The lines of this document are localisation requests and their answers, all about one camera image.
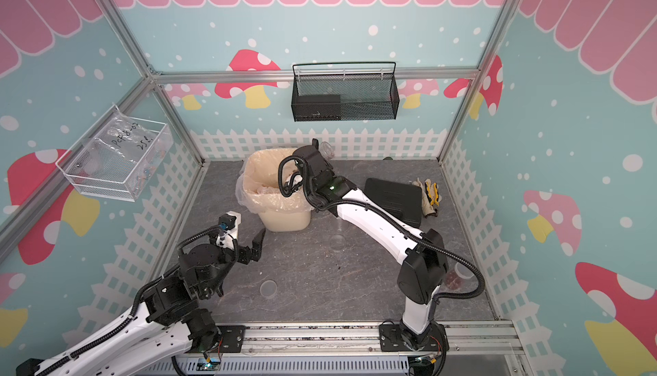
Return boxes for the cream trash bin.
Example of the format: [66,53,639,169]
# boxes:
[235,148,311,232]

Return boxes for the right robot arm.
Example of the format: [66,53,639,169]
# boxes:
[277,139,485,352]

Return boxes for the black box in basket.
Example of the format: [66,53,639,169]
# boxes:
[292,95,342,122]

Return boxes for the plastic bag in basket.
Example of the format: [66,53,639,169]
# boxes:
[84,108,173,197]

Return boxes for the clear plastic bin liner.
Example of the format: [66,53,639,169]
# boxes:
[235,148,312,213]

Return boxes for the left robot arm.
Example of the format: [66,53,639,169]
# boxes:
[15,212,266,375]

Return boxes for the black plastic case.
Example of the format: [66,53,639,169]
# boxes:
[364,178,424,228]

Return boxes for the clear wire wall basket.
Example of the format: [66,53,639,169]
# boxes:
[55,104,175,203]

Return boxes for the white yellow work gloves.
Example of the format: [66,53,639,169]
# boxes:
[411,178,441,218]

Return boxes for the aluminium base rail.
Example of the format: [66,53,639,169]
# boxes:
[96,320,525,376]

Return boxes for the black wire mesh basket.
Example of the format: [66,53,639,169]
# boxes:
[292,61,400,121]

